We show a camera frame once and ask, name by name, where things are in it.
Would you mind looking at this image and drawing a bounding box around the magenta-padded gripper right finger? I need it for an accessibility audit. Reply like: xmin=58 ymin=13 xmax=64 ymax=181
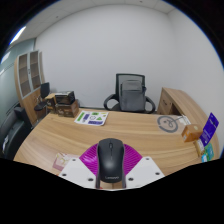
xmin=121 ymin=143 xmax=166 ymax=190

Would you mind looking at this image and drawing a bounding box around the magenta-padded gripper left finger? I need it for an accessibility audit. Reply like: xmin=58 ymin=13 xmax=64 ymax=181
xmin=58 ymin=143 xmax=99 ymax=190

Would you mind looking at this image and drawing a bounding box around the black computer mouse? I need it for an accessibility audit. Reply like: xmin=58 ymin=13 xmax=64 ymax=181
xmin=96 ymin=138 xmax=126 ymax=184

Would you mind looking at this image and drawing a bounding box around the white leaflet with coloured print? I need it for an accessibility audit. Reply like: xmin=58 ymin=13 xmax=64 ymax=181
xmin=73 ymin=110 xmax=110 ymax=127

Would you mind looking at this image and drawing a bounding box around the dark brown cardboard box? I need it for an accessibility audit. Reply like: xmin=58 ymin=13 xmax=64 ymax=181
xmin=54 ymin=99 xmax=80 ymax=118

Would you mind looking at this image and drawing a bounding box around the orange-brown cardboard box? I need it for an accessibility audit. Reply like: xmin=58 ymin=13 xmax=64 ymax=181
xmin=181 ymin=123 xmax=204 ymax=144

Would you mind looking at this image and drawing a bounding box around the small tan box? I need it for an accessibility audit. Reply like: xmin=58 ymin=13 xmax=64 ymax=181
xmin=194 ymin=139 xmax=206 ymax=158

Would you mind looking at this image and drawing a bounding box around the black mesh office chair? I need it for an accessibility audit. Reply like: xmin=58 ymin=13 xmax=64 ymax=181
xmin=103 ymin=73 xmax=157 ymax=114

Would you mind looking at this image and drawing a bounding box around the grey backpack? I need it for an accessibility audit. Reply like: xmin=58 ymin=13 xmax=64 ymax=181
xmin=119 ymin=79 xmax=147 ymax=113

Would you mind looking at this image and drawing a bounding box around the black box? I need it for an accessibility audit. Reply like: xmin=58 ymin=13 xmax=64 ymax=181
xmin=54 ymin=90 xmax=76 ymax=105

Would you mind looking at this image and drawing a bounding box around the green flat pack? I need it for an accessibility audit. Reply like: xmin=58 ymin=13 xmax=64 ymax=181
xmin=203 ymin=142 xmax=216 ymax=163

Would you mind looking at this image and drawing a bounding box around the wooden side desk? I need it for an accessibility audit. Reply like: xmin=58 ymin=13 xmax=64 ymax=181
xmin=156 ymin=87 xmax=214 ymax=126

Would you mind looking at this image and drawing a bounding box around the black leather sofa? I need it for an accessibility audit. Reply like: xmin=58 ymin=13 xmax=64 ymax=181
xmin=0 ymin=105 xmax=33 ymax=159

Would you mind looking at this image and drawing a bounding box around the purple retail package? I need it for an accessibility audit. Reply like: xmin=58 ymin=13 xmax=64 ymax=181
xmin=199 ymin=112 xmax=220 ymax=148

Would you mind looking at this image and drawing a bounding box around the wooden shelf unit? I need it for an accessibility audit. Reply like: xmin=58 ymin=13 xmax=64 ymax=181
xmin=13 ymin=49 xmax=46 ymax=126

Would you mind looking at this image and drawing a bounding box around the ceiling light strip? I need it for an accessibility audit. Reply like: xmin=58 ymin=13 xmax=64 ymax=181
xmin=9 ymin=25 xmax=27 ymax=46

